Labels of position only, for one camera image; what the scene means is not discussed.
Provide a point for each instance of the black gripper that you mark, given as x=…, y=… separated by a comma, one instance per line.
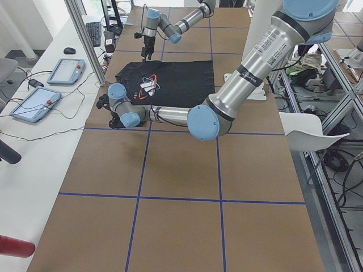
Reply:
x=148, y=42
x=114, y=117

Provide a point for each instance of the black printed t-shirt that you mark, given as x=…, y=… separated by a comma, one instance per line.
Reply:
x=170, y=84

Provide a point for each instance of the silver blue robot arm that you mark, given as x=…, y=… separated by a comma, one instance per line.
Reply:
x=158, y=21
x=293, y=23

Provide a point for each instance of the black power adapter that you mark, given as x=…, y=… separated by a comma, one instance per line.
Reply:
x=109, y=41

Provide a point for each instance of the black keyboard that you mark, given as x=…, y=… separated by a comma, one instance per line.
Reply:
x=94, y=32

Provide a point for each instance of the far blue teach pendant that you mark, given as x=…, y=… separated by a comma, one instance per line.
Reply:
x=67, y=71

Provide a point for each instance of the blue teach pendant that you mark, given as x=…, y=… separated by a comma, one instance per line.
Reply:
x=67, y=71
x=36, y=105

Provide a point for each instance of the black computer mouse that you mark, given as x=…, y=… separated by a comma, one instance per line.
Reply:
x=69, y=51

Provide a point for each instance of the near blue teach pendant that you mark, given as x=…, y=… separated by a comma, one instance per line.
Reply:
x=36, y=105

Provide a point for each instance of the brown paper table cover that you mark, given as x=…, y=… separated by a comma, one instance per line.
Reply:
x=154, y=198

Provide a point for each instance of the red cylinder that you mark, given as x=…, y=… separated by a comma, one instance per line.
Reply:
x=16, y=248

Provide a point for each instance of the white plastic chair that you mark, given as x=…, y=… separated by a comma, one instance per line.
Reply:
x=304, y=132

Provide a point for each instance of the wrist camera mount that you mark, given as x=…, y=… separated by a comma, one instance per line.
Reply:
x=103, y=102
x=138, y=35

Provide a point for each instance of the aluminium frame post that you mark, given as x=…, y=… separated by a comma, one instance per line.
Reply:
x=76, y=17

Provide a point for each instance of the black cylinder handle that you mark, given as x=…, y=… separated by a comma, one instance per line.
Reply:
x=8, y=154

